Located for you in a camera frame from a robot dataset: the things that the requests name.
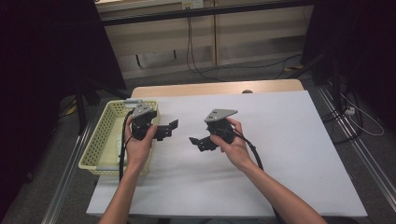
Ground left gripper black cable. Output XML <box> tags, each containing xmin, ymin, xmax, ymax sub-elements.
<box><xmin>118</xmin><ymin>108</ymin><xmax>135</xmax><ymax>183</ymax></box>

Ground white floor cable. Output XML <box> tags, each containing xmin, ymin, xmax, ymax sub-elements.
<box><xmin>339</xmin><ymin>91</ymin><xmax>386</xmax><ymax>137</ymax></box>

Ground black curtain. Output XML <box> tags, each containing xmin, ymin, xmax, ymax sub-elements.
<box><xmin>300</xmin><ymin>0</ymin><xmax>396</xmax><ymax>132</ymax></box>
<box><xmin>0</xmin><ymin>0</ymin><xmax>127</xmax><ymax>216</ymax></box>

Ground metal floor rail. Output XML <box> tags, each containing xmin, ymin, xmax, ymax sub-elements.
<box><xmin>317</xmin><ymin>85</ymin><xmax>396</xmax><ymax>203</ymax></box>
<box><xmin>40</xmin><ymin>124</ymin><xmax>92</xmax><ymax>224</ymax></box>

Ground yellow floor marker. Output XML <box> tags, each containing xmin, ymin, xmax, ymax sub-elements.
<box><xmin>64</xmin><ymin>104</ymin><xmax>78</xmax><ymax>117</ymax></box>

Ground person's left hand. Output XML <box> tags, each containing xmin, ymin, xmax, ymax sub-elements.
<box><xmin>124</xmin><ymin>116</ymin><xmax>158</xmax><ymax>169</ymax></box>

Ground black horizontal bar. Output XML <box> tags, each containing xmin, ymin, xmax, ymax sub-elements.
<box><xmin>99</xmin><ymin>0</ymin><xmax>314</xmax><ymax>26</ymax></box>

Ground pale yellow perforated basket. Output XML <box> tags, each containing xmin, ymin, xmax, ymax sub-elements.
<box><xmin>78</xmin><ymin>98</ymin><xmax>162</xmax><ymax>177</ymax></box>

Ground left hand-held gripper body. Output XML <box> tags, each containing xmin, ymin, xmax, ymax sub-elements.
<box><xmin>130</xmin><ymin>102</ymin><xmax>160</xmax><ymax>141</ymax></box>

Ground vertical wooden strip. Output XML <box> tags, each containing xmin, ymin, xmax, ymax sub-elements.
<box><xmin>211</xmin><ymin>0</ymin><xmax>218</xmax><ymax>66</ymax></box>

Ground white wall power socket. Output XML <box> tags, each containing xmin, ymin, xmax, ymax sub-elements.
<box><xmin>181</xmin><ymin>0</ymin><xmax>205</xmax><ymax>9</ymax></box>

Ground person's right hand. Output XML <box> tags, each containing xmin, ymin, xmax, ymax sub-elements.
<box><xmin>209</xmin><ymin>117</ymin><xmax>256</xmax><ymax>172</ymax></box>

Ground black floor cable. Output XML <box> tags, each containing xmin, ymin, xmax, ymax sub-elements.
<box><xmin>321</xmin><ymin>90</ymin><xmax>363</xmax><ymax>146</ymax></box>

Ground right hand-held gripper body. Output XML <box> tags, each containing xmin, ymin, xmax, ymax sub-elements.
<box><xmin>204</xmin><ymin>108</ymin><xmax>238</xmax><ymax>146</ymax></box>

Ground black stand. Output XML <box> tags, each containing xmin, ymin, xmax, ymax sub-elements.
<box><xmin>74</xmin><ymin>78</ymin><xmax>130</xmax><ymax>136</ymax></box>
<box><xmin>288</xmin><ymin>46</ymin><xmax>344</xmax><ymax>110</ymax></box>

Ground black socket cable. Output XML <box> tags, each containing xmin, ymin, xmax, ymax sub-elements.
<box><xmin>185</xmin><ymin>8</ymin><xmax>228</xmax><ymax>82</ymax></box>
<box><xmin>188</xmin><ymin>8</ymin><xmax>304</xmax><ymax>76</ymax></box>

